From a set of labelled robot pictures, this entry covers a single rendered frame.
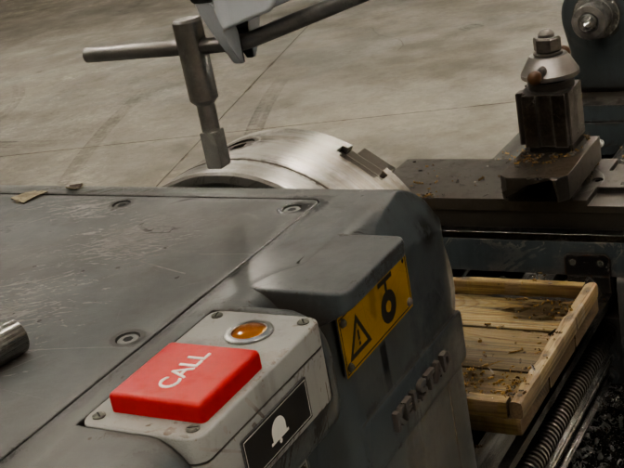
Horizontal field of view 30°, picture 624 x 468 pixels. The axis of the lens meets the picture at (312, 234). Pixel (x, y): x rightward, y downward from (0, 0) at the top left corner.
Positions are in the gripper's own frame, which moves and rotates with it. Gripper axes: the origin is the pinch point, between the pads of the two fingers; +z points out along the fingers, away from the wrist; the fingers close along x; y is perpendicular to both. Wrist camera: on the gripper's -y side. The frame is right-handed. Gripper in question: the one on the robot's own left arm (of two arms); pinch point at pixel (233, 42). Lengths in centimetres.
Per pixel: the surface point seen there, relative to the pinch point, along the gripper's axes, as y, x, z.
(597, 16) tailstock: -8, 126, 29
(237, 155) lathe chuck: -12.2, 15.7, 14.1
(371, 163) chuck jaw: -2.5, 23.4, 17.9
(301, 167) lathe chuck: -5.6, 15.6, 15.3
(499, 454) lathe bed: 4, 30, 53
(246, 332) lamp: 10.3, -20.8, 12.1
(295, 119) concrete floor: -242, 419, 137
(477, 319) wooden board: -6, 52, 49
